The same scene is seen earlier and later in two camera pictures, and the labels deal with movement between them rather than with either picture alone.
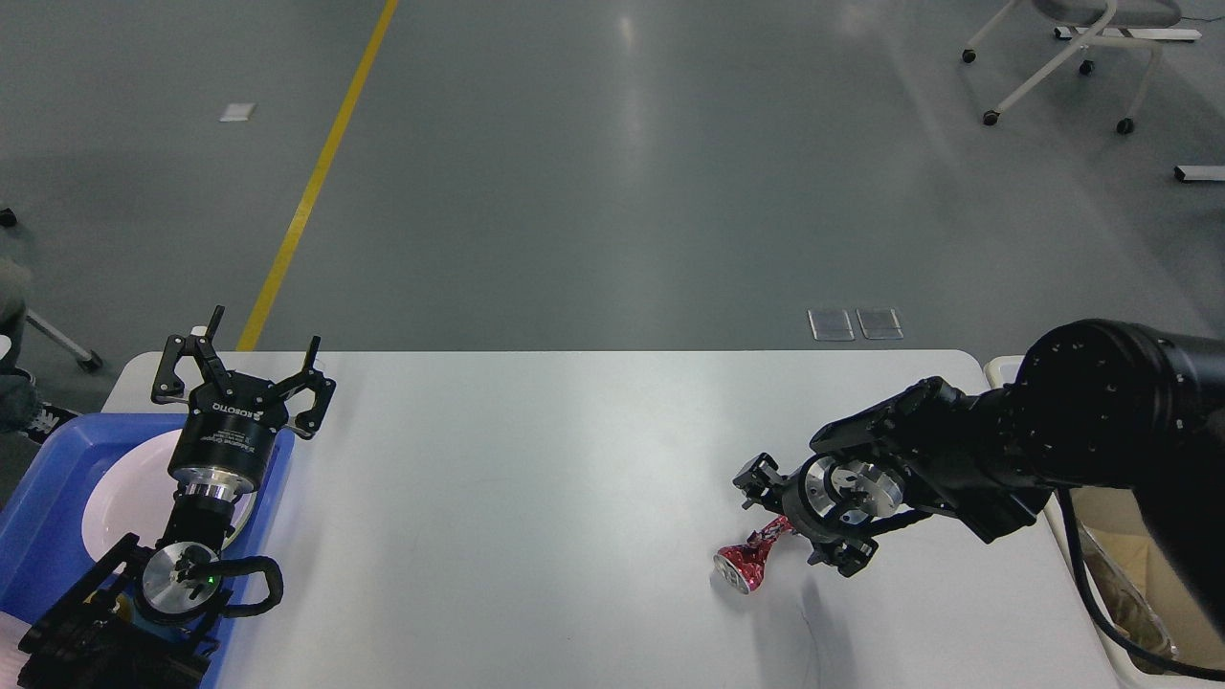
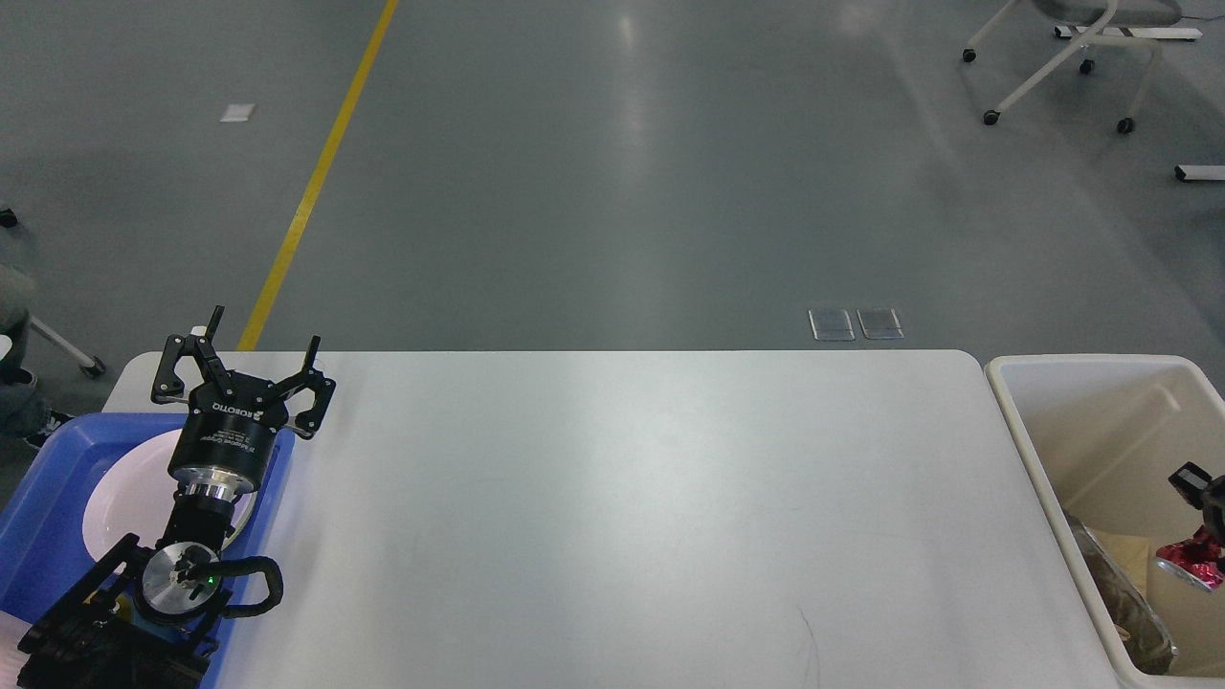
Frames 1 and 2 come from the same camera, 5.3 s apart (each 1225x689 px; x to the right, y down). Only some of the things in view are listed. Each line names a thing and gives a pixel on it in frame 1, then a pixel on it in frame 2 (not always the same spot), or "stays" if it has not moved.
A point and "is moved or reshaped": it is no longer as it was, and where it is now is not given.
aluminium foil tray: (1125, 608) stays
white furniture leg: (1199, 172) stays
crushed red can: (741, 566) is moved or reshaped
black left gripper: (225, 445) stays
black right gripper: (827, 500) → (1200, 490)
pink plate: (130, 491) stays
